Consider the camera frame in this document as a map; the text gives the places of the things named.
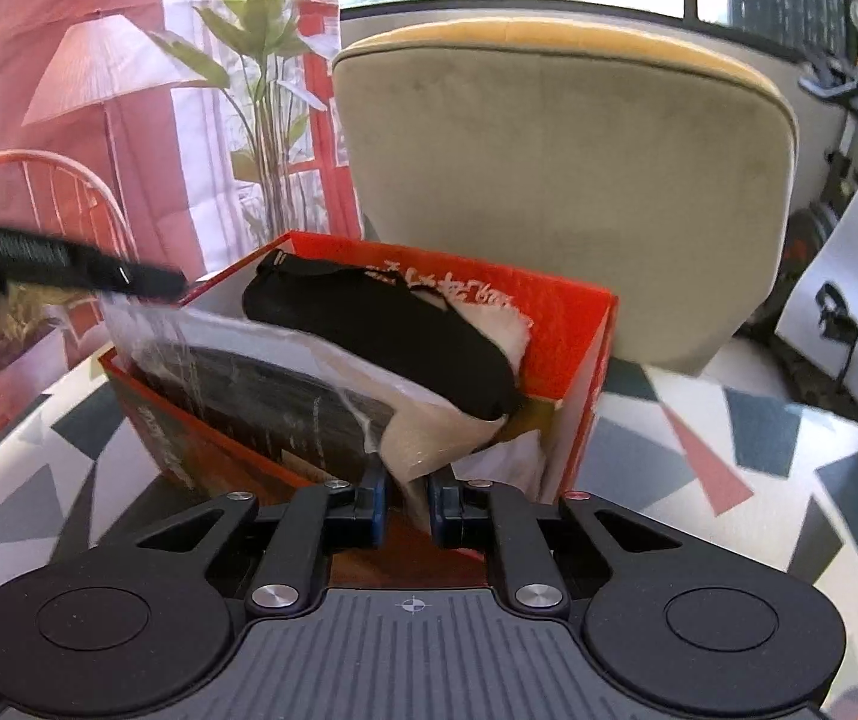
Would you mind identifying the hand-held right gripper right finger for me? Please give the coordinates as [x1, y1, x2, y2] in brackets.
[427, 465, 709, 617]

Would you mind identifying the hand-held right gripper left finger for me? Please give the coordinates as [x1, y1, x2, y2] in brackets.
[129, 461, 389, 620]

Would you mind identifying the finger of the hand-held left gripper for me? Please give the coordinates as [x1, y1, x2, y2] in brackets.
[0, 220, 188, 302]

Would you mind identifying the clear packet of dark socks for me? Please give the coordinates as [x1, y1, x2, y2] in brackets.
[103, 298, 506, 497]

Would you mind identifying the black sock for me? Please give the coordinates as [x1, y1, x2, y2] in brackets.
[240, 248, 522, 422]

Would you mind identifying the red cardboard box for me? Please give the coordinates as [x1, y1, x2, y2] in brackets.
[97, 230, 620, 565]

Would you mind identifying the geometric patterned tablecloth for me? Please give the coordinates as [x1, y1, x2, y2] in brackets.
[0, 355, 858, 691]

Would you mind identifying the beige upholstered chair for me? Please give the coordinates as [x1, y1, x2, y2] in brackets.
[330, 15, 803, 377]

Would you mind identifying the black exercise bike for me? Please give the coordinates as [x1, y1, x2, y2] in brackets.
[778, 52, 858, 391]

